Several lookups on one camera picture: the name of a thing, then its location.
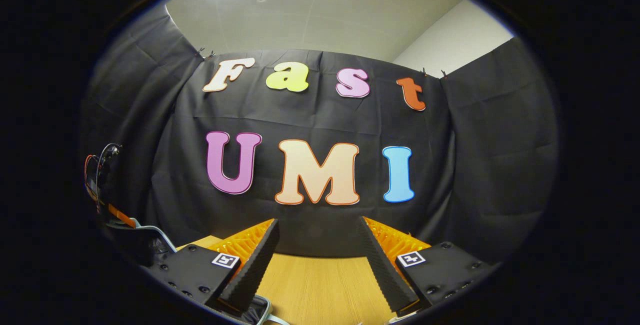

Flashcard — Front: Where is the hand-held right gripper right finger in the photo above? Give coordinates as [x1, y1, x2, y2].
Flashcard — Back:
[357, 216, 502, 317]

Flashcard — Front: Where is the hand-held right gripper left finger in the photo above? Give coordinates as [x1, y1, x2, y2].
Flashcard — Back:
[149, 218, 281, 316]

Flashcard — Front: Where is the light blue suitcase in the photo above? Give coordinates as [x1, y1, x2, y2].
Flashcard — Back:
[106, 219, 292, 325]

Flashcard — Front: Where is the black backdrop cloth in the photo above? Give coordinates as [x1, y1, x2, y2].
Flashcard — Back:
[80, 2, 561, 266]

